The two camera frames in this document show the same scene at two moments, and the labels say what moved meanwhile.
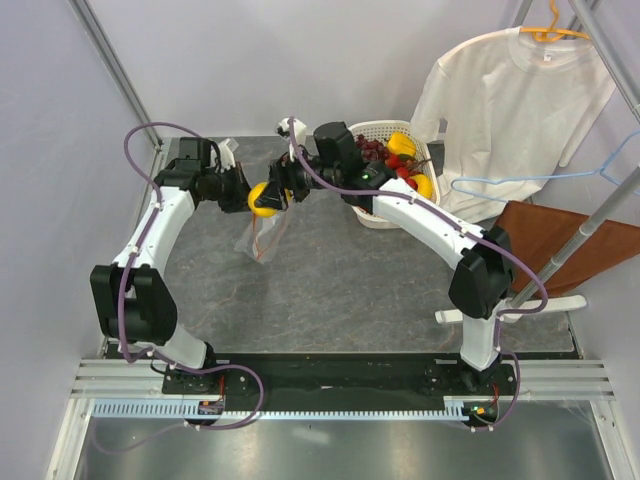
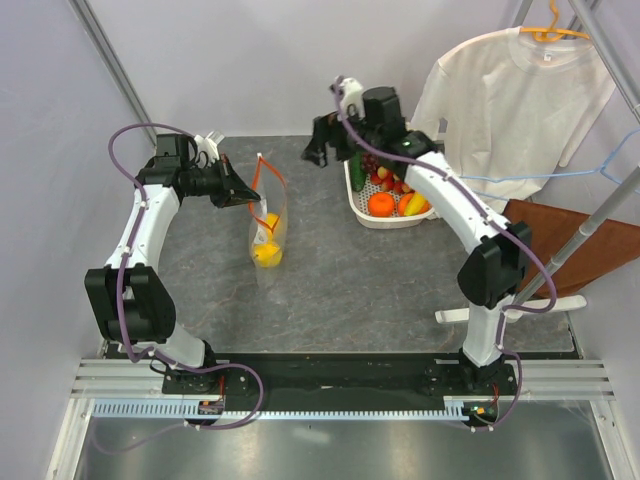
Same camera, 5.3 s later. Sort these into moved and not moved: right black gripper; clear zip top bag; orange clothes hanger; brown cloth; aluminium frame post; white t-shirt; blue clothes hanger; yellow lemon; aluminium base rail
Moved: clear zip top bag; yellow lemon; right black gripper
Not moved: brown cloth; aluminium base rail; blue clothes hanger; white t-shirt; aluminium frame post; orange clothes hanger
